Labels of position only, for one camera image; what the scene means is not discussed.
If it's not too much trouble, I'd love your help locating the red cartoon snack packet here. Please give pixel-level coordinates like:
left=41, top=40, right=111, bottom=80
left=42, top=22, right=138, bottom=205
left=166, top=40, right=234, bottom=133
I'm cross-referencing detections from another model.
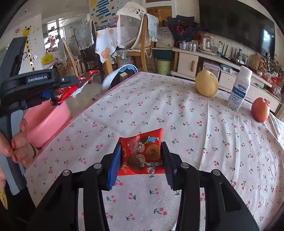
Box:
left=118, top=128, right=165, bottom=177

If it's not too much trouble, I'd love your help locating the red snack wrapper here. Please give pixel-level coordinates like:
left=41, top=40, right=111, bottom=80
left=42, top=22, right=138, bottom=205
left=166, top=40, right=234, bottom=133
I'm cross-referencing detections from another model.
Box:
left=51, top=70, right=100, bottom=106

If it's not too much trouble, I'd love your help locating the pink plastic trash bin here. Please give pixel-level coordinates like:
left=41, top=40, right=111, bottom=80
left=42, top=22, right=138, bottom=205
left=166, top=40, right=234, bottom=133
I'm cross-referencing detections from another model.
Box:
left=24, top=100, right=72, bottom=148

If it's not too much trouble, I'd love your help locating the person's left hand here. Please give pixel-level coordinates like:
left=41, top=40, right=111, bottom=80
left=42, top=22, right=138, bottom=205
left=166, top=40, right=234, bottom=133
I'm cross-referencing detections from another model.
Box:
left=0, top=118, right=37, bottom=192

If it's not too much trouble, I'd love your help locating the cherry print tablecloth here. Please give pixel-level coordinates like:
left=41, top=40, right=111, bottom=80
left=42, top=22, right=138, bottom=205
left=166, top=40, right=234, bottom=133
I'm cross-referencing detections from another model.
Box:
left=26, top=73, right=283, bottom=230

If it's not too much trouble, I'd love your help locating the yellow pear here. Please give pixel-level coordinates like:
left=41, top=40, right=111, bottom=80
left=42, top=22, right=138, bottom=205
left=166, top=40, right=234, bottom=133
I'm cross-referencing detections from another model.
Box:
left=195, top=70, right=219, bottom=97

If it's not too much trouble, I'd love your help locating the blue white stool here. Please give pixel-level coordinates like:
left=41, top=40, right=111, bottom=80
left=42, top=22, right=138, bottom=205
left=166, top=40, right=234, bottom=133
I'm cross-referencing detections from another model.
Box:
left=101, top=65, right=138, bottom=94

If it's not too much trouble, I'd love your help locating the dining table with orange cloth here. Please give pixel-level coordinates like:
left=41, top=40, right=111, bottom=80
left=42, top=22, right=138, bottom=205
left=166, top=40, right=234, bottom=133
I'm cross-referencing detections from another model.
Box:
left=95, top=27, right=118, bottom=75

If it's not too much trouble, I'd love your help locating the green waste basket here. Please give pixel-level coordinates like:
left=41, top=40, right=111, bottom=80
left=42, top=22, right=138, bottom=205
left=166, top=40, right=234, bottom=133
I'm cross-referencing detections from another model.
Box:
left=156, top=59, right=172, bottom=76

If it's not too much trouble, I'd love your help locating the white TV cabinet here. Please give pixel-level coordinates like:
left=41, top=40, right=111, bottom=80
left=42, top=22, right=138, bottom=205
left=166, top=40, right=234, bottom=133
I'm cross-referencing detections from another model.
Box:
left=170, top=47, right=283, bottom=115

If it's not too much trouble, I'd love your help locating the red apple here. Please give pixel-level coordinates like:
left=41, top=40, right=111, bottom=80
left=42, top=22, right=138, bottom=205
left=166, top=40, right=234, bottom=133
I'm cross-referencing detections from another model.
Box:
left=251, top=97, right=270, bottom=123

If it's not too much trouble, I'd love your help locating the pink storage box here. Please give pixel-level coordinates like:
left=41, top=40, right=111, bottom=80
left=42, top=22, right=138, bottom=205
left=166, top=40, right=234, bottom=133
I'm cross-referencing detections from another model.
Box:
left=202, top=61, right=220, bottom=78

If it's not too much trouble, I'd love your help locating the white capped milk bottle carton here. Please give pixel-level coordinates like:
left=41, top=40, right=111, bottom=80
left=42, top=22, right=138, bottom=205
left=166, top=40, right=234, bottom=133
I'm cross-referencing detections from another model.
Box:
left=227, top=66, right=252, bottom=112

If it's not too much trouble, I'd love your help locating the white electric kettle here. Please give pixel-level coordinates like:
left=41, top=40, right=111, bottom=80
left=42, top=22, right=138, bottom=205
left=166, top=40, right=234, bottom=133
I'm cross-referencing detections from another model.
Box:
left=197, top=37, right=216, bottom=56

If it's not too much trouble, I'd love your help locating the wooden chair with cloth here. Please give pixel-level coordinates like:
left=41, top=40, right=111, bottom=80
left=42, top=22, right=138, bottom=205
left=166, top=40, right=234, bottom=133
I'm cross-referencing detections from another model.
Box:
left=114, top=1, right=159, bottom=72

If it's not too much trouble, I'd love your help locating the dark wrapped flower bouquet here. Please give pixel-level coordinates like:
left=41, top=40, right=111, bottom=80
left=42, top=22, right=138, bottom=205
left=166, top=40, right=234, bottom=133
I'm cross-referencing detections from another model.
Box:
left=166, top=15, right=201, bottom=41

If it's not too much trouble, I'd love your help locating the black flat screen television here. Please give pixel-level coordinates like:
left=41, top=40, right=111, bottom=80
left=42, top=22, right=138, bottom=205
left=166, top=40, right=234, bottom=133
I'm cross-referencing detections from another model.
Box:
left=199, top=0, right=275, bottom=57

